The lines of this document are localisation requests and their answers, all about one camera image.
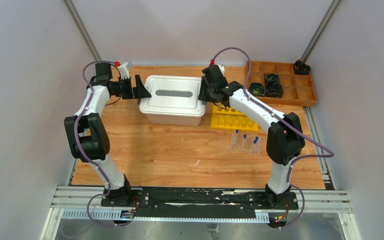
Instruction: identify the yellow test tube rack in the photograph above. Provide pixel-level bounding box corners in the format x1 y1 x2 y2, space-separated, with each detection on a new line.
210 105 259 132

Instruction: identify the pink plastic storage bin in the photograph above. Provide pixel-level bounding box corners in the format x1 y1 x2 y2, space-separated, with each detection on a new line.
145 114 202 127

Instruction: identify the clear test tube blue cap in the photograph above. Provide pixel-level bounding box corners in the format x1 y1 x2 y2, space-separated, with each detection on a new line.
248 136 259 154

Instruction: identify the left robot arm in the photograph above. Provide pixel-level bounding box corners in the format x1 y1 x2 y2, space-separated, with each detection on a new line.
63 60 151 208

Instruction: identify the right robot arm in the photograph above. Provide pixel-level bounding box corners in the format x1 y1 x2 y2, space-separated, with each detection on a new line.
198 64 305 209

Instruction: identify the blue capped test tube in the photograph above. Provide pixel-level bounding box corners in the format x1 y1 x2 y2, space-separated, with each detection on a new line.
241 134 247 151
230 129 239 150

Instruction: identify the wooden compartment tray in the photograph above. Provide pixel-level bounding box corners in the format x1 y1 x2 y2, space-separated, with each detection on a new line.
245 61 318 107

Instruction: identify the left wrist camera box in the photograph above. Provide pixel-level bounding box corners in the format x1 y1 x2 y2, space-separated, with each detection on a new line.
116 61 133 79

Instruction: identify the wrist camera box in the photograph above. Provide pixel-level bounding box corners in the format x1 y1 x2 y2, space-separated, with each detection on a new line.
116 61 133 79
217 64 225 76

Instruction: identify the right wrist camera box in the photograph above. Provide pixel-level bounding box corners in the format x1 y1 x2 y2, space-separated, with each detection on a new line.
217 64 225 76

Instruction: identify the black coiled strap left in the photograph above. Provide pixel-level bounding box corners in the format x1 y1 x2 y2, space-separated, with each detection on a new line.
248 82 266 97

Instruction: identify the black coiled strap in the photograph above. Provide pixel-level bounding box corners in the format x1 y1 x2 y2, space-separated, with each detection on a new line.
265 82 284 99
264 73 281 85
248 82 266 97

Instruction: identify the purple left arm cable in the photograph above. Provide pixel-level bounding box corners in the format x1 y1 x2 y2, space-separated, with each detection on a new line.
72 60 130 228

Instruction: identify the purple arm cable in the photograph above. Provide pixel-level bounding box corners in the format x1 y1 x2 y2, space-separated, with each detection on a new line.
209 46 335 229
72 60 130 228

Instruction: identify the black coiled strap top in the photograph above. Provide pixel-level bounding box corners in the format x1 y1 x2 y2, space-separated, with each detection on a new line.
264 73 281 85

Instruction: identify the black coiled strap bottom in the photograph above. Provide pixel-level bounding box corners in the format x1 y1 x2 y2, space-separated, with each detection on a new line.
265 82 284 99

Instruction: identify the black coiled strap outside tray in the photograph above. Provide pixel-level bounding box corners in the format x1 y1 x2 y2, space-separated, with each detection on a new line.
293 59 312 76

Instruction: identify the aluminium frame post left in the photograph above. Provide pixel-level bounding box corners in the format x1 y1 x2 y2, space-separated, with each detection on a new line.
62 0 103 61

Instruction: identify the aluminium frame post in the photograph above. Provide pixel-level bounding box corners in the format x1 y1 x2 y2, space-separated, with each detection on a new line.
300 0 343 63
62 0 103 61

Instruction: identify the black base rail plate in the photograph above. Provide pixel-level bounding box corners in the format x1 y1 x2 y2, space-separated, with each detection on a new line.
100 187 299 220

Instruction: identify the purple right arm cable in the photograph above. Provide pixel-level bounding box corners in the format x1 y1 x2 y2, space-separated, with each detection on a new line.
209 46 335 229

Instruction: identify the aluminium frame post right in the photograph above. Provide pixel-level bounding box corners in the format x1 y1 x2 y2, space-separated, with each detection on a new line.
300 0 343 63

